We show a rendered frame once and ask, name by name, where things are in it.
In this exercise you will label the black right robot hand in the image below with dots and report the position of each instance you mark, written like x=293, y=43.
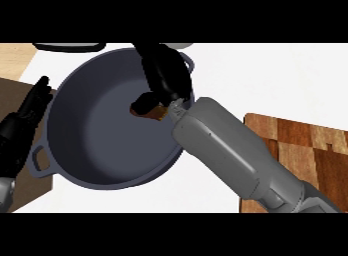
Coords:
x=162, y=71

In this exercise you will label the brown wooden cutting board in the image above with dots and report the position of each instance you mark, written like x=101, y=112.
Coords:
x=314, y=156

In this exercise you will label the black rimmed round object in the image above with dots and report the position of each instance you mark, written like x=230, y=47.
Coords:
x=67, y=47

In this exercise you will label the pale grey round object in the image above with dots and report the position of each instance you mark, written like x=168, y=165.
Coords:
x=176, y=45

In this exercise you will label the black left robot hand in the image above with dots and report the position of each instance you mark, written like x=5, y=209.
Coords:
x=18, y=123

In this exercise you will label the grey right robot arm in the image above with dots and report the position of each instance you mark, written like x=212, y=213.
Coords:
x=230, y=153

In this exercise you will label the dark grey pot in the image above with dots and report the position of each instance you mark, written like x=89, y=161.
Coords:
x=107, y=126

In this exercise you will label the brown sweet potato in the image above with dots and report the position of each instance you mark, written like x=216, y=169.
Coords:
x=154, y=112

